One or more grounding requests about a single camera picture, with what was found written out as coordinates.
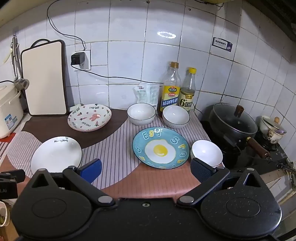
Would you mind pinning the blue white wall sticker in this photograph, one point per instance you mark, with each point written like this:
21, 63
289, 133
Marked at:
222, 44

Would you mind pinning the blue egg print plate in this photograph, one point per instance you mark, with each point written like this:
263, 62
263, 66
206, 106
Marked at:
159, 150

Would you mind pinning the glass wok lid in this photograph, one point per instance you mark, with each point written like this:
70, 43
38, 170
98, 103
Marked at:
231, 122

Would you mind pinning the white wall socket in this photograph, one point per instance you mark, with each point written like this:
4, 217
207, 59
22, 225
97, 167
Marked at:
87, 62

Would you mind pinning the cooking wine bottle yellow label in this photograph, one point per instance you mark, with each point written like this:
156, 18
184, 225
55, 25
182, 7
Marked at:
170, 97

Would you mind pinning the white rice paddle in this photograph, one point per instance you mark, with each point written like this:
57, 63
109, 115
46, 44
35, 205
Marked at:
7, 56

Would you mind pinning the ceramic pot with lid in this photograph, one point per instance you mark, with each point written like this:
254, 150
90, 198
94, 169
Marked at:
270, 129

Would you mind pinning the metal ladle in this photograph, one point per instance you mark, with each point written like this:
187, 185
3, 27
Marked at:
21, 83

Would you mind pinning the white plate black rim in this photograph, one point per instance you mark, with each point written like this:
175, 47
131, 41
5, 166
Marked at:
55, 155

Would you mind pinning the white rice cooker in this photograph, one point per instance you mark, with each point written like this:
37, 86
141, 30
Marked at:
9, 111

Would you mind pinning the clear plastic packet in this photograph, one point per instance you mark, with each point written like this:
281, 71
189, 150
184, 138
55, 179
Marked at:
146, 95

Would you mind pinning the white cutting board dark rim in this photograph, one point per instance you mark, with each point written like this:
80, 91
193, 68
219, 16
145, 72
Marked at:
44, 78

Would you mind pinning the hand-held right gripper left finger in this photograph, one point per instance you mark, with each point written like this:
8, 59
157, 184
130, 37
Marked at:
92, 170

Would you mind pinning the white bowl black rim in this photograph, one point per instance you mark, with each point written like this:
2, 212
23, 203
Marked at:
141, 113
205, 154
176, 117

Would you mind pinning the striped counter mat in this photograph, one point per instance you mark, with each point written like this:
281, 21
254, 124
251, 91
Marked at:
115, 148

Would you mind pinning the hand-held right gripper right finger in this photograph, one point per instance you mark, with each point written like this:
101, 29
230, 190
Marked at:
200, 170

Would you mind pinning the black pan with glass lid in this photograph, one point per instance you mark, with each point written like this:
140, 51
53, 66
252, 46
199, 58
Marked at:
231, 141

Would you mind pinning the bear print plate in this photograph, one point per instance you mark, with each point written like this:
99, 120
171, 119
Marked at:
89, 117

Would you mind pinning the small white container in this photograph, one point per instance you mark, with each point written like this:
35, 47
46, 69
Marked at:
3, 213

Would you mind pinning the black gas stove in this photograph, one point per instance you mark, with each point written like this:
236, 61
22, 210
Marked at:
245, 162

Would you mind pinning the dark range hood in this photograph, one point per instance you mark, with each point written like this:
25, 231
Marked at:
277, 16

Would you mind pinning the white vinegar bottle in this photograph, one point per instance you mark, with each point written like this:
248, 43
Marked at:
187, 97

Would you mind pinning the pink rimmed plate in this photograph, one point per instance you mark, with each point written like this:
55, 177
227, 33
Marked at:
92, 130

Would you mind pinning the black power adapter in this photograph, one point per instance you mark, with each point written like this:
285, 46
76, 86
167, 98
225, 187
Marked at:
78, 59

